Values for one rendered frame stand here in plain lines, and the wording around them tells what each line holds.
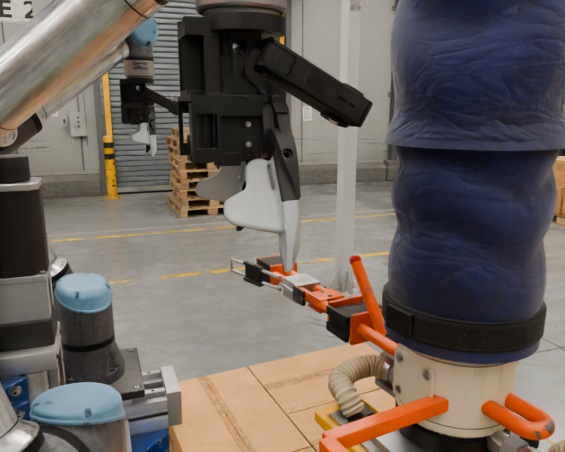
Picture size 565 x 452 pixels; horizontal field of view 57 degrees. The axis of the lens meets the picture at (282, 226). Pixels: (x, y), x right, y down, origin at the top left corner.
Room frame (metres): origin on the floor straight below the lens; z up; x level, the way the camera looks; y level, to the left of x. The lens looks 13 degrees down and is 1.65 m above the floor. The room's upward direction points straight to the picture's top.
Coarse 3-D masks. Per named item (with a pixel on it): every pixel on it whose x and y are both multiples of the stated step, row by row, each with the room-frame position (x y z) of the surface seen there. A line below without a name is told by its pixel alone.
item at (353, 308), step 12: (336, 300) 0.96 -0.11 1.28; (348, 300) 0.97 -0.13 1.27; (360, 300) 0.98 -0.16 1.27; (336, 312) 0.91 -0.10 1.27; (348, 312) 0.93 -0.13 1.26; (360, 312) 0.93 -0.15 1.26; (336, 324) 0.92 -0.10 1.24; (348, 324) 0.88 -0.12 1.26; (372, 324) 0.90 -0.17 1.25; (348, 336) 0.89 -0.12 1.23; (360, 336) 0.89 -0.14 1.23
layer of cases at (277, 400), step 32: (320, 352) 2.18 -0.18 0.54; (352, 352) 2.18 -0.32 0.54; (192, 384) 1.91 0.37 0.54; (224, 384) 1.91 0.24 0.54; (256, 384) 1.91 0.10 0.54; (288, 384) 1.91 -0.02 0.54; (320, 384) 1.91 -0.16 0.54; (192, 416) 1.68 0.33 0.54; (224, 416) 1.68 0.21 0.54; (256, 416) 1.68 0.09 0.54; (288, 416) 1.69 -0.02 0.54; (192, 448) 1.50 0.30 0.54; (224, 448) 1.50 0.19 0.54; (256, 448) 1.50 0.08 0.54; (288, 448) 1.50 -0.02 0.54
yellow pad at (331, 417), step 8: (328, 408) 0.80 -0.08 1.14; (336, 408) 0.80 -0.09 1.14; (368, 408) 0.80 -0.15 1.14; (320, 416) 0.78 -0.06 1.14; (328, 416) 0.78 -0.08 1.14; (336, 416) 0.77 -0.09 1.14; (344, 416) 0.77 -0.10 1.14; (352, 416) 0.77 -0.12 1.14; (360, 416) 0.77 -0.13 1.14; (320, 424) 0.78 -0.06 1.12; (328, 424) 0.76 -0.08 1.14; (336, 424) 0.76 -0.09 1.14; (368, 440) 0.71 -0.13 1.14; (352, 448) 0.70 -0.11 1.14; (360, 448) 0.69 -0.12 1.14; (368, 448) 0.69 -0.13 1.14; (376, 448) 0.69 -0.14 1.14
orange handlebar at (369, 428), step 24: (384, 336) 0.83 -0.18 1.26; (408, 408) 0.61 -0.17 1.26; (432, 408) 0.62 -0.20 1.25; (504, 408) 0.61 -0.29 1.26; (528, 408) 0.62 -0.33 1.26; (336, 432) 0.56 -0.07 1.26; (360, 432) 0.57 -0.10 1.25; (384, 432) 0.58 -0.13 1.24; (528, 432) 0.57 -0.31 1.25; (552, 432) 0.58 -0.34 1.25
